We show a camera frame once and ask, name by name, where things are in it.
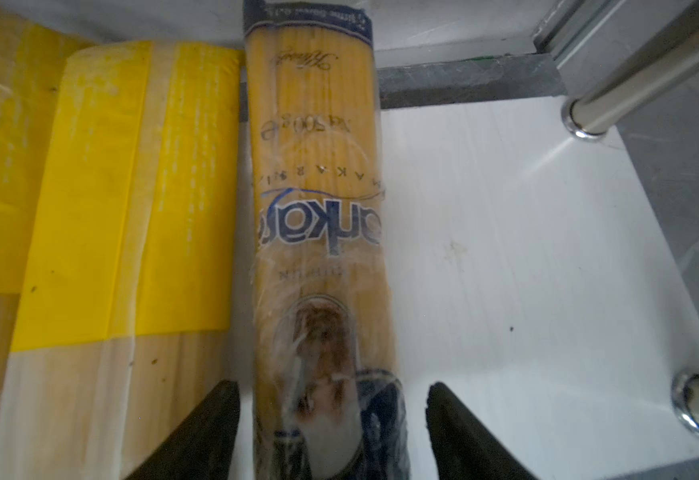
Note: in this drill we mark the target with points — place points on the white two-tier shelf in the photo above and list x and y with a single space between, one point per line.
528 273

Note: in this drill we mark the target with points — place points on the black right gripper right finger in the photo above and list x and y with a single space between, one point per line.
463 447

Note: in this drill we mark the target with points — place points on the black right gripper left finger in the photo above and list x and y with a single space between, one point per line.
201 447

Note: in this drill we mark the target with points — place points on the blue clear spaghetti bag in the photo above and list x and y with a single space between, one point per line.
327 400

